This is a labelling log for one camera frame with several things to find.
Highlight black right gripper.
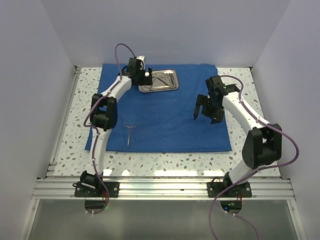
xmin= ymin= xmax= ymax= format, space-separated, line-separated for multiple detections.
xmin=194 ymin=93 xmax=225 ymax=125

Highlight stainless steel instrument tray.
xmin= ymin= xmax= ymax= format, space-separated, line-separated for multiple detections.
xmin=138 ymin=69 xmax=179 ymax=93

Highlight blue surgical drape cloth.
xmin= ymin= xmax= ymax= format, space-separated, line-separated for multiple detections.
xmin=85 ymin=64 xmax=232 ymax=153

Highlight steel surgical scissors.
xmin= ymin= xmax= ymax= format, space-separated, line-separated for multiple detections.
xmin=152 ymin=75 xmax=169 ymax=88

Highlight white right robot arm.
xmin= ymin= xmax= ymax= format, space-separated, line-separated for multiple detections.
xmin=193 ymin=75 xmax=282 ymax=197

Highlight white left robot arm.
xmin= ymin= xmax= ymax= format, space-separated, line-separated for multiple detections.
xmin=80 ymin=55 xmax=153 ymax=197

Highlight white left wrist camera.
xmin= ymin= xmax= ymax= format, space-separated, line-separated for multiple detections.
xmin=136 ymin=55 xmax=146 ymax=71

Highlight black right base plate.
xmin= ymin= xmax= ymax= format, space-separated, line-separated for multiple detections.
xmin=206 ymin=181 xmax=253 ymax=198

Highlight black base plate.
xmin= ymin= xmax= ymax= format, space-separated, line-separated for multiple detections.
xmin=206 ymin=181 xmax=253 ymax=198
xmin=72 ymin=181 xmax=120 ymax=198

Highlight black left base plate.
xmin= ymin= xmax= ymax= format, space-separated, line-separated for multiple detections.
xmin=72 ymin=181 xmax=120 ymax=198

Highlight aluminium mounting rail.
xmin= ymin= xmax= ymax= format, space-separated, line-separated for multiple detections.
xmin=31 ymin=169 xmax=295 ymax=200

